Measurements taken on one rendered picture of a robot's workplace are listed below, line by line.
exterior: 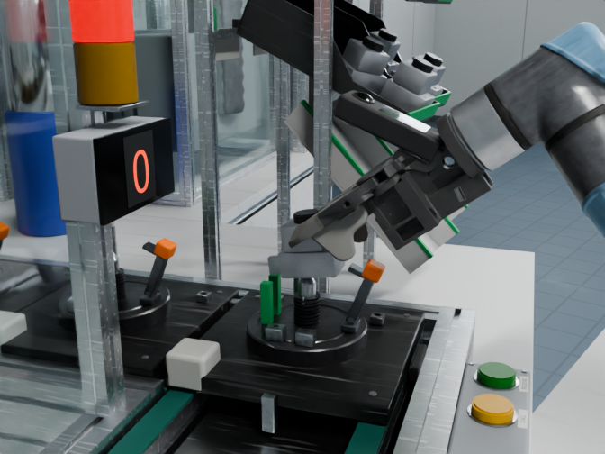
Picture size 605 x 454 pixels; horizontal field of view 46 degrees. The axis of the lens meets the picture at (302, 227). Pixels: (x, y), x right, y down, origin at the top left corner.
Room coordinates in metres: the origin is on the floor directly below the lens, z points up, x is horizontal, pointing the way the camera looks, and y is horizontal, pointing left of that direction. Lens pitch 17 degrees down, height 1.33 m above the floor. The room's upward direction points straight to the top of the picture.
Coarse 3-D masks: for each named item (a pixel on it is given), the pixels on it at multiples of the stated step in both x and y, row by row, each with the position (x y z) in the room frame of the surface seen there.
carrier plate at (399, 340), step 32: (224, 320) 0.81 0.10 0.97; (384, 320) 0.81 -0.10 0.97; (416, 320) 0.81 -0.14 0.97; (224, 352) 0.72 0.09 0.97; (384, 352) 0.72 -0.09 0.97; (224, 384) 0.65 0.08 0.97; (256, 384) 0.65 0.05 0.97; (288, 384) 0.65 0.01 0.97; (320, 384) 0.65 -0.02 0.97; (352, 384) 0.65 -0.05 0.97; (384, 384) 0.65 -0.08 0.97; (352, 416) 0.61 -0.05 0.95; (384, 416) 0.60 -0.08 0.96
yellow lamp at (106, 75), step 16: (80, 48) 0.59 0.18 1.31; (96, 48) 0.58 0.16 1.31; (112, 48) 0.59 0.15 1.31; (128, 48) 0.60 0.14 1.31; (80, 64) 0.59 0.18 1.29; (96, 64) 0.58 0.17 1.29; (112, 64) 0.59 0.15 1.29; (128, 64) 0.60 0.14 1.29; (80, 80) 0.59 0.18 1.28; (96, 80) 0.58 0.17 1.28; (112, 80) 0.59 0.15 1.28; (128, 80) 0.59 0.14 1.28; (80, 96) 0.59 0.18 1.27; (96, 96) 0.58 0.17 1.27; (112, 96) 0.59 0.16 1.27; (128, 96) 0.59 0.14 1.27
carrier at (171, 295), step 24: (120, 288) 0.82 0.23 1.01; (144, 288) 0.86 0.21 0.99; (168, 288) 0.91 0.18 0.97; (192, 288) 0.91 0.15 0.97; (216, 288) 0.91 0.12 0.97; (120, 312) 0.79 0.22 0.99; (144, 312) 0.78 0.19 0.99; (168, 312) 0.82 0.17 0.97; (192, 312) 0.83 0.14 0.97; (216, 312) 0.84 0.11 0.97; (144, 336) 0.76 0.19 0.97; (168, 336) 0.76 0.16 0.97; (192, 336) 0.77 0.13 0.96; (144, 360) 0.70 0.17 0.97
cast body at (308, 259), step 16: (288, 224) 0.74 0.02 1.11; (288, 240) 0.74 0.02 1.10; (272, 256) 0.76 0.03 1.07; (288, 256) 0.74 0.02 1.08; (304, 256) 0.73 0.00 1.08; (320, 256) 0.72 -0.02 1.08; (272, 272) 0.76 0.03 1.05; (288, 272) 0.74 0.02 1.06; (304, 272) 0.73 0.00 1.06; (320, 272) 0.72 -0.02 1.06; (336, 272) 0.72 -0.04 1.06
